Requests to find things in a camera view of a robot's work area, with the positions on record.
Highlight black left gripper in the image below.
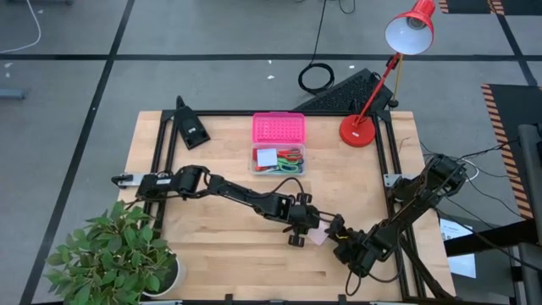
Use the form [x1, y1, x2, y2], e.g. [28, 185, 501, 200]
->
[288, 192, 341, 248]

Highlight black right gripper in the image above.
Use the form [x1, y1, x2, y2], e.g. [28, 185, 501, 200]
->
[324, 216, 359, 276]

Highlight pink sticky note pad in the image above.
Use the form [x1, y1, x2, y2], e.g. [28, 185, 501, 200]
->
[307, 219, 331, 247]

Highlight green handled scissors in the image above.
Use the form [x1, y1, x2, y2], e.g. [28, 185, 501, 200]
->
[274, 156, 304, 171]

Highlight red handled scissors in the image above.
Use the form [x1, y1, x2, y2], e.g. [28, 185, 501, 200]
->
[277, 147, 304, 161]

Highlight lilac sticky note pad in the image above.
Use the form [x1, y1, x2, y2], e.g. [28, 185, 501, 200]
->
[257, 147, 279, 168]

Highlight red desk lamp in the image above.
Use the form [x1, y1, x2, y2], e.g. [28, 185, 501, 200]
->
[338, 0, 437, 148]

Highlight black keyboard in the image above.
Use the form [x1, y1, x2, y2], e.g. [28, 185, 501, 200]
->
[294, 67, 395, 114]

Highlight white paper sheet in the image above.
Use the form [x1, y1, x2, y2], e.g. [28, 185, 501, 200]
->
[440, 218, 478, 280]

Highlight black arched stand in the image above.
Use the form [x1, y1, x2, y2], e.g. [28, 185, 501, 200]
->
[174, 95, 212, 151]

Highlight black metal beam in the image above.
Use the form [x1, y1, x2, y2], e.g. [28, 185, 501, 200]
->
[444, 219, 542, 258]

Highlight green plant in white pot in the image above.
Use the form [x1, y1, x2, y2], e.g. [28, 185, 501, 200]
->
[44, 199, 187, 305]

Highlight black hazard striped floor mat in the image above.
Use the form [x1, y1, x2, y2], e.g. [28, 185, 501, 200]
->
[438, 0, 542, 16]
[480, 83, 542, 221]

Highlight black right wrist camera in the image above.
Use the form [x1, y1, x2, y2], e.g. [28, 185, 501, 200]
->
[351, 230, 382, 263]

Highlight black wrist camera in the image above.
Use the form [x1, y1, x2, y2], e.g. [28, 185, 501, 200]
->
[264, 193, 296, 222]
[351, 230, 382, 263]

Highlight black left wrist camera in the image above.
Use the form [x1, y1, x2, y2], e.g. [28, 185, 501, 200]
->
[264, 193, 296, 222]

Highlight pale metal bracket plate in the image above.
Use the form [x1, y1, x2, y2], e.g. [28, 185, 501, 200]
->
[383, 172, 410, 188]
[112, 172, 143, 188]

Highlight black hanging coiled cable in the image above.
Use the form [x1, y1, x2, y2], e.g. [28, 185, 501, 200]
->
[297, 0, 336, 97]

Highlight yellow lamp cord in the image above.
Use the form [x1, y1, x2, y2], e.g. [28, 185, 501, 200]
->
[392, 53, 404, 105]

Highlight grey metal post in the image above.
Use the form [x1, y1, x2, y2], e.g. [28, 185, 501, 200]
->
[517, 123, 542, 305]

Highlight grey floor bracket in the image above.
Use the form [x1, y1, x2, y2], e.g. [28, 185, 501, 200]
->
[0, 87, 27, 101]

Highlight white floor cable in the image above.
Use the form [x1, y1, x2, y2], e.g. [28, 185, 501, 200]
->
[0, 0, 42, 54]

